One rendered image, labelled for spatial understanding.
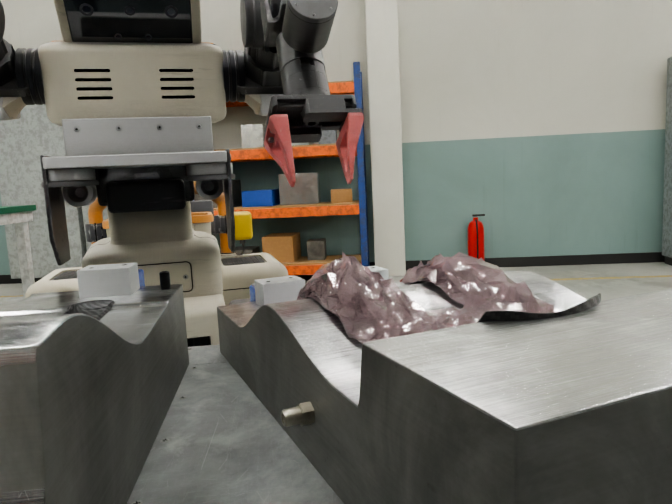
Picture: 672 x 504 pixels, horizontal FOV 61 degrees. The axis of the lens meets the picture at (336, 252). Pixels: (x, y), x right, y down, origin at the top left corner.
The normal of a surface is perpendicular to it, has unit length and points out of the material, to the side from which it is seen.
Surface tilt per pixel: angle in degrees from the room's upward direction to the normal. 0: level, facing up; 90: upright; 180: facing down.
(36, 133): 90
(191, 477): 0
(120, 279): 90
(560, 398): 0
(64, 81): 98
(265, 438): 0
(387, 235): 90
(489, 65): 90
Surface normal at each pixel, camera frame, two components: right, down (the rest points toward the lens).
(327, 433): -0.92, 0.10
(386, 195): -0.08, 0.14
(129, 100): 0.26, 0.26
